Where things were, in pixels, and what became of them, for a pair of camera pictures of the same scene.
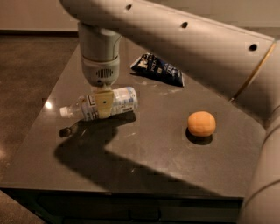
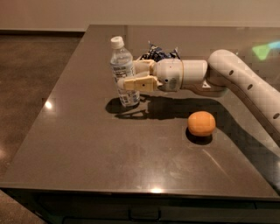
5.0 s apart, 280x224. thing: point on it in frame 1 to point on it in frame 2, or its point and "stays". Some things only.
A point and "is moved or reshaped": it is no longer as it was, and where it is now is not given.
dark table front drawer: x=137 y=209 stays
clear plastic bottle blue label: x=124 y=100 is moved or reshaped
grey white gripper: x=101 y=73 to x=168 y=74
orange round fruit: x=201 y=123 stays
